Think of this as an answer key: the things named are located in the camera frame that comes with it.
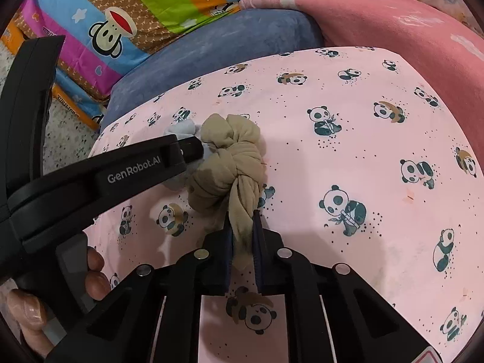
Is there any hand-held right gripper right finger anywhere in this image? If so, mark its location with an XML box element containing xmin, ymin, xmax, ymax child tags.
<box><xmin>251</xmin><ymin>210</ymin><xmax>435</xmax><ymax>363</ymax></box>

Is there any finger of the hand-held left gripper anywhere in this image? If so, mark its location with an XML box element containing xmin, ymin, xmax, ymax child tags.
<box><xmin>177</xmin><ymin>137</ymin><xmax>205</xmax><ymax>164</ymax></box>

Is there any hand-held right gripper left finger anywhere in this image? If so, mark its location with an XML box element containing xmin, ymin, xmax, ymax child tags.
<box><xmin>45</xmin><ymin>214</ymin><xmax>235</xmax><ymax>363</ymax></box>

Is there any grey velvet pouch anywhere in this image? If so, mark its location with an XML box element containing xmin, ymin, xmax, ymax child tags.
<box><xmin>163</xmin><ymin>121</ymin><xmax>207</xmax><ymax>193</ymax></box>

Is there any beige knotted stocking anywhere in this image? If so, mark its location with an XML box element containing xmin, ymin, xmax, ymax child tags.
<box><xmin>187</xmin><ymin>113</ymin><xmax>265</xmax><ymax>273</ymax></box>

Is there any person's left hand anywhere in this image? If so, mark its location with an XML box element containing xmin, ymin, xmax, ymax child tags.
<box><xmin>7</xmin><ymin>247</ymin><xmax>111</xmax><ymax>358</ymax></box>

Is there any blue cushion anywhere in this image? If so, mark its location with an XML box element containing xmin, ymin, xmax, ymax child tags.
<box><xmin>99</xmin><ymin>8</ymin><xmax>325</xmax><ymax>131</ymax></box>

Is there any pink blanket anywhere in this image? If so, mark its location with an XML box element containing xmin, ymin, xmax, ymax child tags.
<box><xmin>240</xmin><ymin>0</ymin><xmax>484</xmax><ymax>152</ymax></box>

